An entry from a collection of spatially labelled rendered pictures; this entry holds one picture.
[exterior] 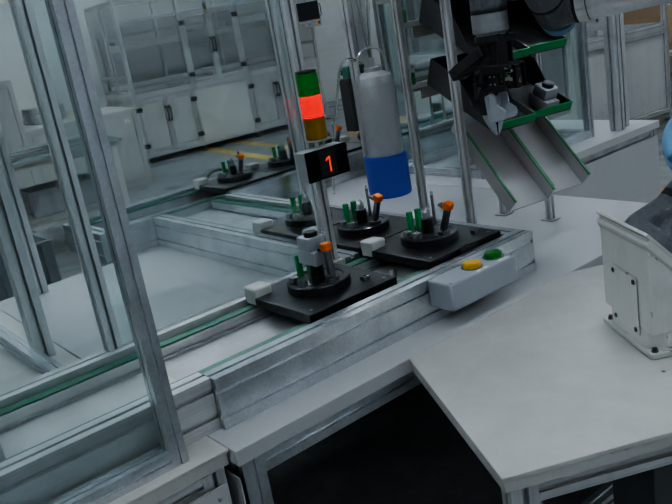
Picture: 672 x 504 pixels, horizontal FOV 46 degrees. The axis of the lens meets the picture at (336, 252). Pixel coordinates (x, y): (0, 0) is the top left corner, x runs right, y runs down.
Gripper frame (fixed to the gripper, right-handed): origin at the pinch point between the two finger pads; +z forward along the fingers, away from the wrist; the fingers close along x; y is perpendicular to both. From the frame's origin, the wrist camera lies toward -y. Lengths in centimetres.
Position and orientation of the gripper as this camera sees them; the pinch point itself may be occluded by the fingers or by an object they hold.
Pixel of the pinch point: (494, 128)
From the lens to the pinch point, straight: 179.5
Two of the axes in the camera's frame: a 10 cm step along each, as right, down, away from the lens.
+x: 7.6, -3.1, 5.7
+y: 6.2, 1.3, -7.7
